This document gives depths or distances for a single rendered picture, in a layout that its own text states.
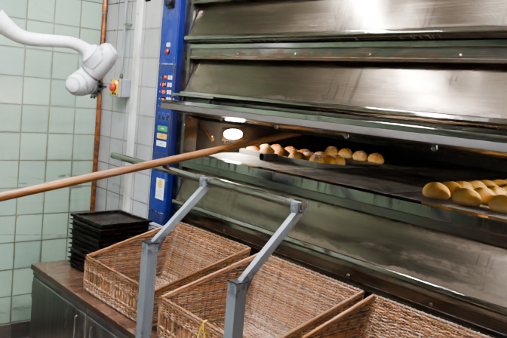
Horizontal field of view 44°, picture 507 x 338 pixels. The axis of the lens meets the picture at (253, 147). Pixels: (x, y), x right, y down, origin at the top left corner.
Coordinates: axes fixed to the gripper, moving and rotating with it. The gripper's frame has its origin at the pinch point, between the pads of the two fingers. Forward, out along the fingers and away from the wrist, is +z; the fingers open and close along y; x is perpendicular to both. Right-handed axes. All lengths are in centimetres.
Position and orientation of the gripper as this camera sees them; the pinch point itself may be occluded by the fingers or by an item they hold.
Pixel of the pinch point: (102, 86)
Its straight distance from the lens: 336.8
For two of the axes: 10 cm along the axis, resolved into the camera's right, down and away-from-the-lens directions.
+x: 9.9, 0.9, -0.8
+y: -0.8, 9.9, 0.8
